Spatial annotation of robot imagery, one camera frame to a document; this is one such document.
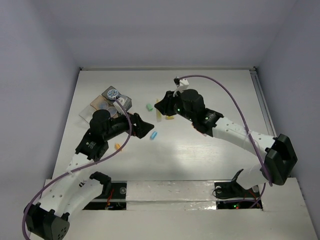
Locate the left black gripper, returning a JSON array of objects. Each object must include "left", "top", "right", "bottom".
[{"left": 103, "top": 107, "right": 154, "bottom": 141}]

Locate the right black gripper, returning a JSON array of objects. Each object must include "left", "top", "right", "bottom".
[{"left": 154, "top": 89, "right": 196, "bottom": 122}]

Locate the yellow highlighter marker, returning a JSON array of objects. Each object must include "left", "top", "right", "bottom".
[{"left": 156, "top": 109, "right": 162, "bottom": 123}]

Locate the yellow marker cap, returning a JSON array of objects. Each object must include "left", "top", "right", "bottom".
[{"left": 165, "top": 116, "right": 175, "bottom": 120}]

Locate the blue lid jar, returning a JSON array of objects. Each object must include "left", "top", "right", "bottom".
[{"left": 106, "top": 88, "right": 120, "bottom": 100}]

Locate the clear small jar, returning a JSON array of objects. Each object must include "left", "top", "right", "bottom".
[{"left": 107, "top": 107, "right": 117, "bottom": 118}]

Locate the grey lid small jar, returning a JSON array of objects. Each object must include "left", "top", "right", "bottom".
[{"left": 99, "top": 102, "right": 110, "bottom": 110}]

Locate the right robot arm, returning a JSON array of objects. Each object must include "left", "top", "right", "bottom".
[{"left": 154, "top": 89, "right": 298, "bottom": 196}]

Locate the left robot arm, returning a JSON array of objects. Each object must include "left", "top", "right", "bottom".
[{"left": 22, "top": 109, "right": 154, "bottom": 240}]

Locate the blue marker cap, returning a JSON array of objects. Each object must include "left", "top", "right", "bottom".
[{"left": 150, "top": 131, "right": 158, "bottom": 140}]

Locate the green marker cap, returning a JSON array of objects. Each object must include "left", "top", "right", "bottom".
[{"left": 146, "top": 103, "right": 153, "bottom": 112}]

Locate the orange marker cap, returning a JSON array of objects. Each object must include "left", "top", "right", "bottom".
[{"left": 114, "top": 143, "right": 123, "bottom": 152}]

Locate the dark grey plastic bin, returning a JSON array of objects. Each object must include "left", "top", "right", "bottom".
[{"left": 101, "top": 86, "right": 132, "bottom": 111}]

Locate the clear plastic bin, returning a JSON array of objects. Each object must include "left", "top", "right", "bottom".
[{"left": 78, "top": 104, "right": 96, "bottom": 124}]

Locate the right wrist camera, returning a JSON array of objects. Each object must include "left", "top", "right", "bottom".
[{"left": 173, "top": 77, "right": 189, "bottom": 96}]

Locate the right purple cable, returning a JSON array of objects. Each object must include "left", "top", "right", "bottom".
[{"left": 186, "top": 74, "right": 274, "bottom": 188}]

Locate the purple cable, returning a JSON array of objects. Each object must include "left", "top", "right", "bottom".
[
  {"left": 186, "top": 74, "right": 274, "bottom": 188},
  {"left": 21, "top": 99, "right": 133, "bottom": 240}
]

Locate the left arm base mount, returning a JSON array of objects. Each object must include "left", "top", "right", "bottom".
[{"left": 83, "top": 172, "right": 127, "bottom": 211}]

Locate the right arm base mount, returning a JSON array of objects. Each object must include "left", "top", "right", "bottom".
[{"left": 212, "top": 169, "right": 263, "bottom": 210}]

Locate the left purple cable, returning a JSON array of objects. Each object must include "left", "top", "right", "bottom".
[{"left": 21, "top": 99, "right": 133, "bottom": 240}]

